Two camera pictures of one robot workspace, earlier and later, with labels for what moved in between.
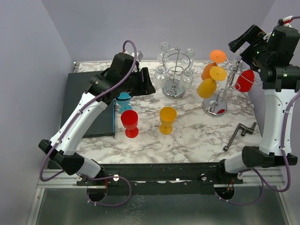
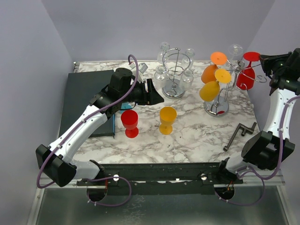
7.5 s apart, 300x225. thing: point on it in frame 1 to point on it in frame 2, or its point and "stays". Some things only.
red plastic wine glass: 129,120 stays
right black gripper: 255,35 to 266,60
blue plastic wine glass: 124,101 stays
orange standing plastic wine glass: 168,115 stays
